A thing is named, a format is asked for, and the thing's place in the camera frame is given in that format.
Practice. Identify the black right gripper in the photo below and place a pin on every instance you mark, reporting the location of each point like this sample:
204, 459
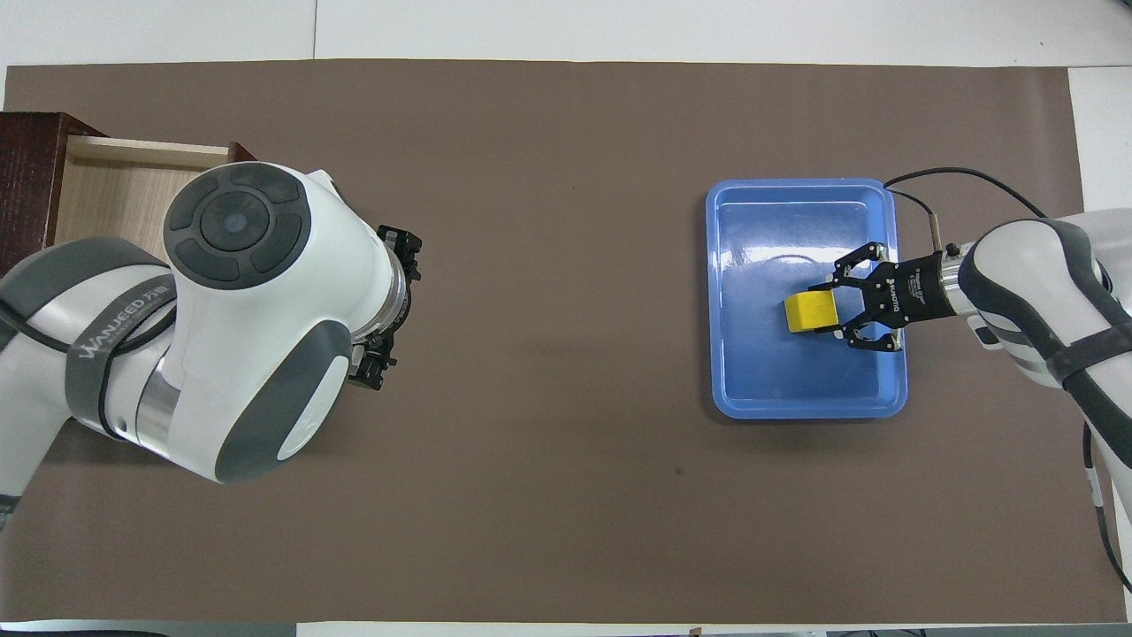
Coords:
911, 290

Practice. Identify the yellow block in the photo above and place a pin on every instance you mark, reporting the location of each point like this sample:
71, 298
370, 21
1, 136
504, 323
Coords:
809, 312

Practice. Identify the brown table mat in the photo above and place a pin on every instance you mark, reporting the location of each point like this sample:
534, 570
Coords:
548, 354

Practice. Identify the blue plastic tray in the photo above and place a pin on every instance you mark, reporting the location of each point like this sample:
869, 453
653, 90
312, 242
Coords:
796, 380

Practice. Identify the wooden drawer with dark front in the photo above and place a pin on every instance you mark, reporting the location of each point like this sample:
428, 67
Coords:
115, 195

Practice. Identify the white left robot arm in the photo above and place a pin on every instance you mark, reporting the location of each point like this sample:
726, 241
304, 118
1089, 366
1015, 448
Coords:
256, 336

